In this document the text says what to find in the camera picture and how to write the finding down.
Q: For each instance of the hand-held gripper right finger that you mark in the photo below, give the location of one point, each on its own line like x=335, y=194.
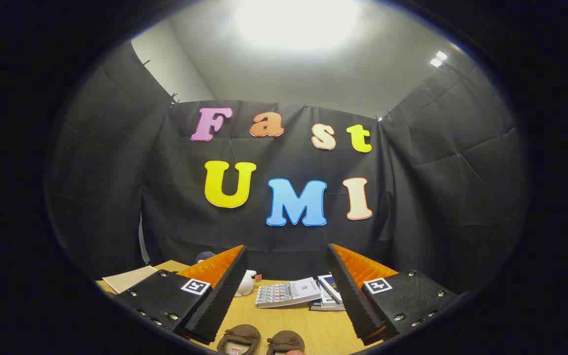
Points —
x=353, y=301

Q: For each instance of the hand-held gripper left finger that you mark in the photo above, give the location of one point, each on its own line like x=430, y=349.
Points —
x=222, y=296

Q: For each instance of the brown fuzzy slipper shoe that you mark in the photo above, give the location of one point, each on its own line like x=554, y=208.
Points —
x=242, y=335
x=286, y=340

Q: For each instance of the beige fabric storage box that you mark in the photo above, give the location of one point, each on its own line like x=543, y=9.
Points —
x=128, y=278

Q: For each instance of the white duck plush toy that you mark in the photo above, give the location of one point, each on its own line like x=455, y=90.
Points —
x=244, y=283

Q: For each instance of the white book with blue picture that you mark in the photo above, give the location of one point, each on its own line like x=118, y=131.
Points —
x=331, y=288

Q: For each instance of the thin white book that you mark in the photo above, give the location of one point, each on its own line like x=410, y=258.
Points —
x=326, y=301

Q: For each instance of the dark grey book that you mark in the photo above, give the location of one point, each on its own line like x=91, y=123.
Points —
x=323, y=308

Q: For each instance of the grey white penguin plush toy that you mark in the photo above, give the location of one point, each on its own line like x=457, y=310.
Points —
x=205, y=256

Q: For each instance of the book with patterned cover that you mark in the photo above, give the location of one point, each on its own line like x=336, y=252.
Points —
x=284, y=293

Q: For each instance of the small ceiling spotlight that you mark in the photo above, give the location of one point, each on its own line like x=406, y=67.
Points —
x=442, y=55
x=435, y=62

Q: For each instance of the large bright ceiling light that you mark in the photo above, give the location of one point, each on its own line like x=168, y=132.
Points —
x=296, y=22

